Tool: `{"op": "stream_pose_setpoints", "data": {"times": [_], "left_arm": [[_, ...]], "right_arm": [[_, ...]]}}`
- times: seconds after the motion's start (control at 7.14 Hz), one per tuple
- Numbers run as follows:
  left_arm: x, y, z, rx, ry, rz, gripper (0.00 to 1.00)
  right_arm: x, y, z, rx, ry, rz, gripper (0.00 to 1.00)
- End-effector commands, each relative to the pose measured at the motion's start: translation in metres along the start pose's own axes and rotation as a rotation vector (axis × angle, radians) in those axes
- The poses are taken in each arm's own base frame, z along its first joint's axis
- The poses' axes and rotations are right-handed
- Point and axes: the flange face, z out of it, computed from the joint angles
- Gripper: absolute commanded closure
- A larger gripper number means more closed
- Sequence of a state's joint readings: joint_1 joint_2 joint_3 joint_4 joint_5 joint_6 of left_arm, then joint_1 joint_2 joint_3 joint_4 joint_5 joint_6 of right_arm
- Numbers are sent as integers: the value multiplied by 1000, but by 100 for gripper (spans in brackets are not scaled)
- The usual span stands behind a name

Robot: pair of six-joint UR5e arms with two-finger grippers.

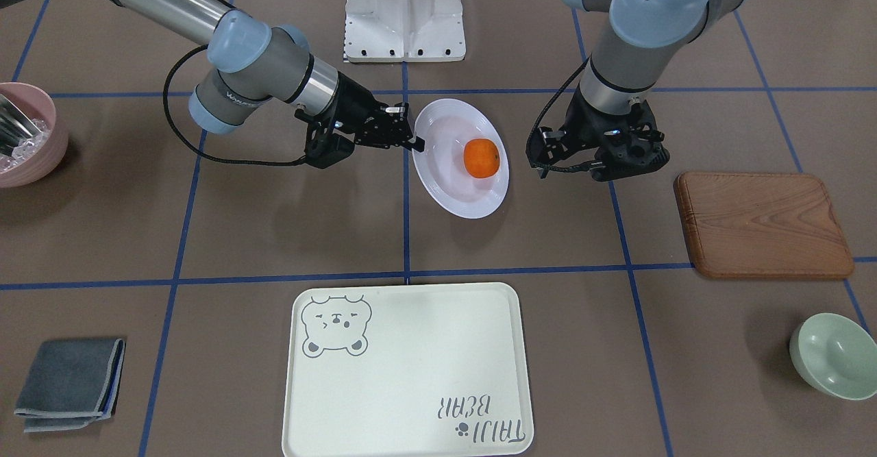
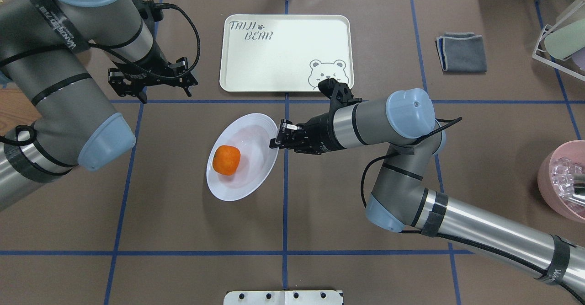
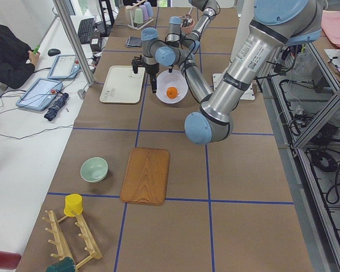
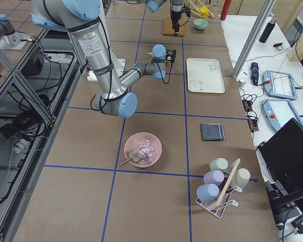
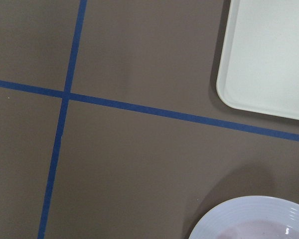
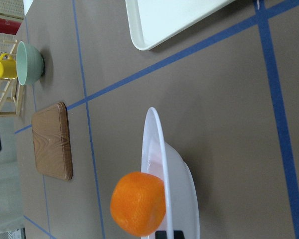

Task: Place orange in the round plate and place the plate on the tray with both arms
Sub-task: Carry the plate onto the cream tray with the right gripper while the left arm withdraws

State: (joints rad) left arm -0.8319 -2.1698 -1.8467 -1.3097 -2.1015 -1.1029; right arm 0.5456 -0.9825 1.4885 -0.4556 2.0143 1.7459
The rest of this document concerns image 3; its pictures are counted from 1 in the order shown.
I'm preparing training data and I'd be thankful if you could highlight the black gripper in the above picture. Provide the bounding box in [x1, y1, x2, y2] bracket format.
[131, 56, 159, 94]

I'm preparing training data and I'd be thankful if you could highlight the white plate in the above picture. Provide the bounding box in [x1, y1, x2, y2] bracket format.
[156, 69, 188, 104]

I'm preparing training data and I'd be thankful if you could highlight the orange fruit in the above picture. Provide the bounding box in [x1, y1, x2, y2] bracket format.
[166, 87, 178, 99]

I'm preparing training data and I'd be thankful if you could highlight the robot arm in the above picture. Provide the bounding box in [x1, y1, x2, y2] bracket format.
[132, 1, 328, 145]
[175, 1, 220, 53]

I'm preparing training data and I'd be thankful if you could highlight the cream bear tray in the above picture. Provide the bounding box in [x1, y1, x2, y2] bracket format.
[99, 65, 145, 104]

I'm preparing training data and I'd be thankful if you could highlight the wooden tray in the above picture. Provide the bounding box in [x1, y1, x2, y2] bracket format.
[120, 147, 170, 206]

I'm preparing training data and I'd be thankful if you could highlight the folded grey cloth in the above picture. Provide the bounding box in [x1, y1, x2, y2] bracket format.
[126, 36, 142, 48]

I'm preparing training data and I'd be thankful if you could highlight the green cup on rack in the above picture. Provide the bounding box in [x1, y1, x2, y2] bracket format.
[134, 7, 144, 26]

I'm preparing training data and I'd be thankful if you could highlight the purple cup on rack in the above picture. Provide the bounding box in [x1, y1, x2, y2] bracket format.
[139, 5, 149, 21]

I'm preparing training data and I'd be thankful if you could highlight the blue cup on rack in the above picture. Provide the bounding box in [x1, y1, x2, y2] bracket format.
[144, 2, 154, 18]

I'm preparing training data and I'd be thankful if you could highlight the black keyboard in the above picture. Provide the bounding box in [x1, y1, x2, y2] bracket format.
[77, 18, 95, 44]

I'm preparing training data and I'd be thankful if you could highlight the teach pendant far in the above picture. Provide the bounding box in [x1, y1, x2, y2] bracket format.
[47, 54, 80, 80]

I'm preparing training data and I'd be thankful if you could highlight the teach pendant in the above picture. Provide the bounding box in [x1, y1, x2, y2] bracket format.
[47, 54, 80, 80]
[16, 78, 63, 112]

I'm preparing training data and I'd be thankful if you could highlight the black computer mouse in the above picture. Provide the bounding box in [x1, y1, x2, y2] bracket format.
[47, 48, 61, 57]

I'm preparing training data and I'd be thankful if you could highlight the folded blue umbrella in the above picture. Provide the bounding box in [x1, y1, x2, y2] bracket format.
[44, 93, 69, 121]

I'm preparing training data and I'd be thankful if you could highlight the green bowl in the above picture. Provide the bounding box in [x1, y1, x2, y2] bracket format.
[80, 157, 108, 183]

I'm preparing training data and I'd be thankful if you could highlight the teach pendant near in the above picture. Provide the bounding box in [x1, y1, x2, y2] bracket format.
[16, 78, 63, 112]

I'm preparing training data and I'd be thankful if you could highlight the person in black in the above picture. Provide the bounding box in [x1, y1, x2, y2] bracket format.
[0, 24, 40, 89]

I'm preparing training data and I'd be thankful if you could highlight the yellow cup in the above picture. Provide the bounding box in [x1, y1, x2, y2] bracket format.
[63, 194, 83, 217]

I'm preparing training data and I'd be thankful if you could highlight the wooden mug rack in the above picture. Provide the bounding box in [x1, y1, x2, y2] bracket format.
[42, 210, 103, 271]

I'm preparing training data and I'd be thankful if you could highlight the dark green cup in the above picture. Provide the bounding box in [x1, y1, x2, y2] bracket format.
[46, 257, 76, 272]

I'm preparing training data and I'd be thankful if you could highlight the red bottle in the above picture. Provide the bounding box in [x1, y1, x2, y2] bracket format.
[0, 251, 22, 270]

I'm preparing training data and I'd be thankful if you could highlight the aluminium frame post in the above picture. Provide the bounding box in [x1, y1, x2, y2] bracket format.
[53, 0, 95, 87]

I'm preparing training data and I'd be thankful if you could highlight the white wire cup rack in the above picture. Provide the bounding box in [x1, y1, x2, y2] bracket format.
[125, 0, 154, 30]

